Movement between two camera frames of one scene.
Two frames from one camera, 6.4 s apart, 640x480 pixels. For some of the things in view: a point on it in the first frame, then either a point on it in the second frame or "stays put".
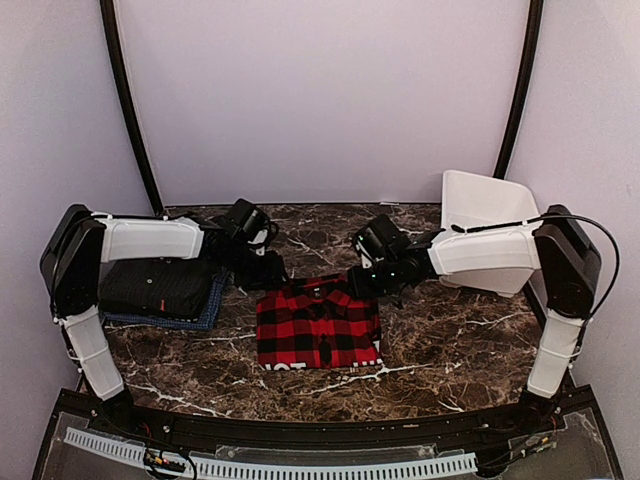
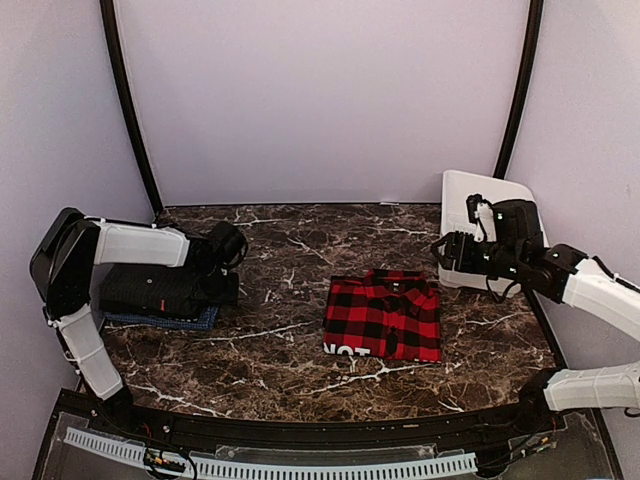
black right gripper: x=361 y=289 -> x=463 y=263
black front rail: x=486 y=424 stays put
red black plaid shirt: x=317 y=323 -> x=388 y=313
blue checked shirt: x=201 y=322 stays put
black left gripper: x=270 y=277 -> x=228 y=297
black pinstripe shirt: x=158 y=286 stays put
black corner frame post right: x=534 y=25 stays put
